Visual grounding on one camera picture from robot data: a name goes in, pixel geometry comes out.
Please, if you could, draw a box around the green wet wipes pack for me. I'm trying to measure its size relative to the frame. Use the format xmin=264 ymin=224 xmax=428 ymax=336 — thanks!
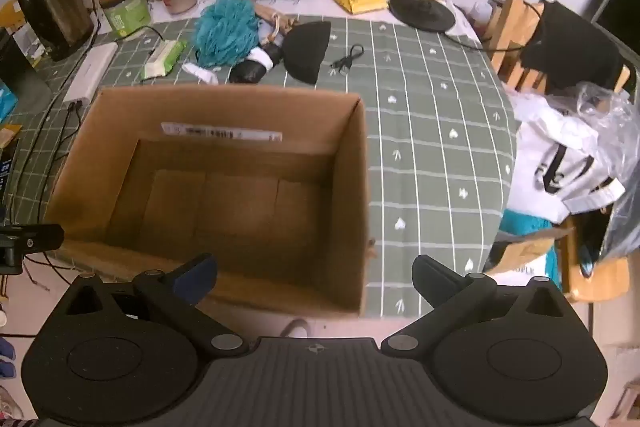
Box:
xmin=142 ymin=39 xmax=188 ymax=81

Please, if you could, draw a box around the black kettle base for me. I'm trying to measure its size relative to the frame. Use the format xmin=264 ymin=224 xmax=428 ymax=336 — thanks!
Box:
xmin=389 ymin=0 xmax=457 ymax=32

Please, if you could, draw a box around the red bottle white cap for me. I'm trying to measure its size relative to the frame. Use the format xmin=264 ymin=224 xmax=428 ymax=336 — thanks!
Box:
xmin=470 ymin=0 xmax=496 ymax=38

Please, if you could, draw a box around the wooden ring toy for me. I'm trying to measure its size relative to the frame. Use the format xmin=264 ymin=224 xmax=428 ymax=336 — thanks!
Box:
xmin=254 ymin=4 xmax=301 ymax=48

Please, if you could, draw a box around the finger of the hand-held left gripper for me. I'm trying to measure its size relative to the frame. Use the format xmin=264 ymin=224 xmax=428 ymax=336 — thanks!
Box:
xmin=0 ymin=223 xmax=65 ymax=275

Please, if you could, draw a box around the white tote bag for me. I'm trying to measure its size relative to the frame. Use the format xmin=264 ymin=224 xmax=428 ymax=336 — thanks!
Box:
xmin=505 ymin=92 xmax=626 ymax=228

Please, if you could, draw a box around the black charging cable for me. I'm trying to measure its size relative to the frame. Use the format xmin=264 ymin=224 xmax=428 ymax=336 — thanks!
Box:
xmin=7 ymin=101 xmax=83 ymax=228

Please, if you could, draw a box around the dark electric kettle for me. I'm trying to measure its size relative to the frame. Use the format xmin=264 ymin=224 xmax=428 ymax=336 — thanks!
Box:
xmin=16 ymin=0 xmax=96 ymax=62

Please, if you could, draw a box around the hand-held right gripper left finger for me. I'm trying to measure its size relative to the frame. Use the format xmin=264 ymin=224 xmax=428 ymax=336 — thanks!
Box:
xmin=64 ymin=253 xmax=250 ymax=358

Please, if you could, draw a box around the brown cardboard box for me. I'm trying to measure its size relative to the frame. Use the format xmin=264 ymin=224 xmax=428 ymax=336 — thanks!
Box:
xmin=47 ymin=84 xmax=376 ymax=318

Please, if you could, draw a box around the black kettle base cord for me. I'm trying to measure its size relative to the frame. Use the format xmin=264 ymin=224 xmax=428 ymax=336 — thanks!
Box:
xmin=442 ymin=0 xmax=547 ymax=54

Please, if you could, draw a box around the dark smoky tumbler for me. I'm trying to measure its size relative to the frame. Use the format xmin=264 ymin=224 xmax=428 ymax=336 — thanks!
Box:
xmin=0 ymin=27 xmax=53 ymax=115

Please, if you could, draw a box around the green label jar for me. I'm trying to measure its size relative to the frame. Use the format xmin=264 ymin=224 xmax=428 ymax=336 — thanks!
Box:
xmin=100 ymin=0 xmax=152 ymax=40

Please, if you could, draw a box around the slatted wooden chair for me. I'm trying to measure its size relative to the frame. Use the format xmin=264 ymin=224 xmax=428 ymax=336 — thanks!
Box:
xmin=487 ymin=0 xmax=632 ymax=304

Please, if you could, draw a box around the black sock white band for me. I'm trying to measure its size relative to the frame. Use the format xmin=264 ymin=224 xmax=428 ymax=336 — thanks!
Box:
xmin=229 ymin=46 xmax=286 ymax=84

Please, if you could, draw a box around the light blue plastic bag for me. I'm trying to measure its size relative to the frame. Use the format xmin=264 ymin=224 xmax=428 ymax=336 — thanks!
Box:
xmin=0 ymin=82 xmax=20 ymax=120

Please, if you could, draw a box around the white script table cover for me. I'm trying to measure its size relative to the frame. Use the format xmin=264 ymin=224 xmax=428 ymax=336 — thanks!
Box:
xmin=145 ymin=0 xmax=451 ymax=30

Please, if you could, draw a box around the clear plastic bag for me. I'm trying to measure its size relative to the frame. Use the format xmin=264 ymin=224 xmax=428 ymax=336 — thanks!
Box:
xmin=570 ymin=82 xmax=640 ymax=258

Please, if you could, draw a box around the green grid tablecloth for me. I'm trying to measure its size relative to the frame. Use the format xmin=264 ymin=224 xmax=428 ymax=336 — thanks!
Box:
xmin=0 ymin=14 xmax=518 ymax=318

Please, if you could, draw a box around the short black USB cable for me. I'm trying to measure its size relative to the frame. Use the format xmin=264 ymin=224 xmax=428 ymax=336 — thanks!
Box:
xmin=330 ymin=44 xmax=365 ymax=75

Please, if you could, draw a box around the yellow sachet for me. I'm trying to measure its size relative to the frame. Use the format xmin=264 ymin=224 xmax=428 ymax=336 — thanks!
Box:
xmin=0 ymin=124 xmax=23 ymax=148

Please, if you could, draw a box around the white power bank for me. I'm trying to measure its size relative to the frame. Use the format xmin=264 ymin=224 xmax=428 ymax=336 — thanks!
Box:
xmin=62 ymin=42 xmax=119 ymax=104

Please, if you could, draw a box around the teal bath loofah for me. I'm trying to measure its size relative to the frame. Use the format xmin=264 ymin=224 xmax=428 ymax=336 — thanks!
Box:
xmin=181 ymin=0 xmax=261 ymax=86

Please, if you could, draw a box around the thin black plug cable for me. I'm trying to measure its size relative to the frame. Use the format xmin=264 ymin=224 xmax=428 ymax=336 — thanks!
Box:
xmin=120 ymin=25 xmax=168 ymax=55

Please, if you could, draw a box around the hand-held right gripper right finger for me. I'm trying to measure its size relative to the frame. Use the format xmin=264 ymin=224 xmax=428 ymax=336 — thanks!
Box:
xmin=381 ymin=254 xmax=576 ymax=356

